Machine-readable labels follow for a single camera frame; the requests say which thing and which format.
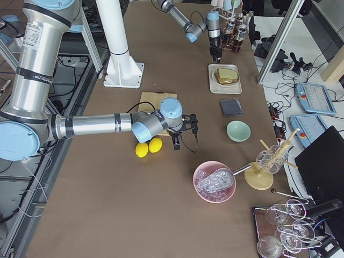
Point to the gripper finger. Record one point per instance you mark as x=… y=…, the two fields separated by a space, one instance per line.
x=176 y=143
x=216 y=57

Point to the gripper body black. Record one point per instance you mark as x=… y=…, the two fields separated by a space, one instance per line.
x=214 y=42
x=174 y=133

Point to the bread slice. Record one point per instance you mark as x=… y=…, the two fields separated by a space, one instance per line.
x=227 y=74
x=226 y=81

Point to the white plate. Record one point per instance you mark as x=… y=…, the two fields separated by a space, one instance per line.
x=216 y=75

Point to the cream rabbit tray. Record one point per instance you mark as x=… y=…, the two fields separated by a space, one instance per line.
x=216 y=88

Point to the wine glass rack tray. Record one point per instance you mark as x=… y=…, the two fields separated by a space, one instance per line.
x=284 y=229

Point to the tea bottle front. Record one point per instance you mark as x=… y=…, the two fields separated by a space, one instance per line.
x=239 y=38

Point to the tea bottle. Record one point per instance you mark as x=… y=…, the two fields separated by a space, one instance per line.
x=239 y=38
x=229 y=26
x=238 y=21

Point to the whole yellow lemon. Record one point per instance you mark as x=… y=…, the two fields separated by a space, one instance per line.
x=155 y=145
x=141 y=150

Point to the tea bottle right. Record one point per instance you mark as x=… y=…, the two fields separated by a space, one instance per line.
x=229 y=26

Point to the tea bottle left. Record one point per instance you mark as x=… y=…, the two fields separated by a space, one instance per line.
x=238 y=21

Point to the pink bowl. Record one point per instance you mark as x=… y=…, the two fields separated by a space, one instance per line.
x=209 y=167

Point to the wooden cutting board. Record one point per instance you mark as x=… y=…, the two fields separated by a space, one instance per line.
x=150 y=99

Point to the grey folded cloth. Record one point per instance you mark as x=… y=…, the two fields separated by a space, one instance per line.
x=231 y=107

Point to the metal ice scoop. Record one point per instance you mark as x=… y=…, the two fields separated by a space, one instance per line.
x=236 y=172

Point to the clear ice cubes pile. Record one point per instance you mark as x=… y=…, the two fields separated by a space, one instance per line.
x=207 y=189

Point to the green bowl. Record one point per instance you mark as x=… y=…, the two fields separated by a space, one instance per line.
x=238 y=131

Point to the wooden mug tree stand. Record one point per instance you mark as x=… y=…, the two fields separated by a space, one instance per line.
x=256 y=177

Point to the glass pitcher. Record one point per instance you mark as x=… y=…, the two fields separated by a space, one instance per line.
x=271 y=160

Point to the blue teach pendant far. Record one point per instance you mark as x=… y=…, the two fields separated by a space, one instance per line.
x=314 y=98

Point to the blue teach pendant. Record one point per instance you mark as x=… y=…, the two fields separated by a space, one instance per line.
x=311 y=127
x=314 y=98

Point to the blue teach pendant near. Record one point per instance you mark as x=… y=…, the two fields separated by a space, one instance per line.
x=311 y=127

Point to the black laptop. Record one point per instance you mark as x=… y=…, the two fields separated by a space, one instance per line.
x=321 y=166

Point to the copper wire bottle rack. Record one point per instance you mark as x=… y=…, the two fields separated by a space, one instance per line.
x=232 y=38

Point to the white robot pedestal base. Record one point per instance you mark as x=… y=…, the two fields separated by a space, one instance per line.
x=122 y=70

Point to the aluminium frame post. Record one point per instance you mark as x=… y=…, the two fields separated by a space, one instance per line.
x=281 y=34

